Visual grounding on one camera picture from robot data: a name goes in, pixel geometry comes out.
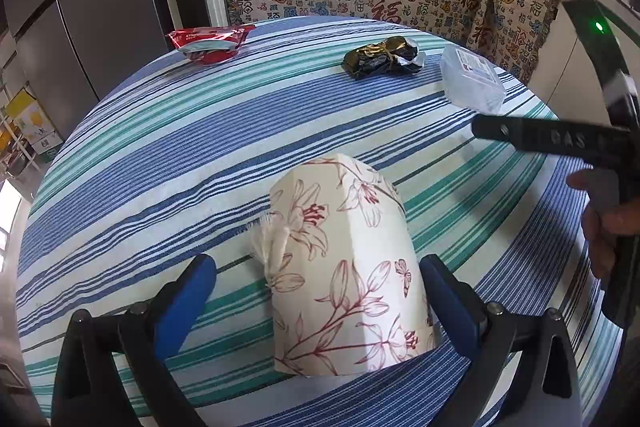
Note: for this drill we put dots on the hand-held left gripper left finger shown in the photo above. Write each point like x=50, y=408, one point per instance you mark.
x=185, y=302

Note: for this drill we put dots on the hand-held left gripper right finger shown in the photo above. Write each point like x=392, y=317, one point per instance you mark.
x=450, y=302

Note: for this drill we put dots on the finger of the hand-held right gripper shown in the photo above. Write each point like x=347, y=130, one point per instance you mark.
x=510, y=132

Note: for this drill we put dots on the floral tissue pack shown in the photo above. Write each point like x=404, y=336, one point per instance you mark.
x=340, y=257

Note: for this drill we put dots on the person's right hand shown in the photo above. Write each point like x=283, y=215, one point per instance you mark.
x=597, y=232

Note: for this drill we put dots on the clear plastic box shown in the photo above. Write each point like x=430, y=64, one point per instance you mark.
x=472, y=79

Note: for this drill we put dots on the white kitchen counter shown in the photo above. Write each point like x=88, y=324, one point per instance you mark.
x=555, y=37

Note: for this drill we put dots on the striped tablecloth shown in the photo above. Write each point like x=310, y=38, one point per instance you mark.
x=150, y=157

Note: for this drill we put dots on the dark gold foil wrapper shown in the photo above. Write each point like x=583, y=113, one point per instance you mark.
x=375, y=57

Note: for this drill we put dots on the yellow and green cardboard box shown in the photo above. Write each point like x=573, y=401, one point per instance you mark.
x=30, y=117

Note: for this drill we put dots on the red snack wrapper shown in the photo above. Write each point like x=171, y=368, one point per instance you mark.
x=210, y=42

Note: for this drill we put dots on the grey refrigerator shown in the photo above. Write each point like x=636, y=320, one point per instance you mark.
x=100, y=7

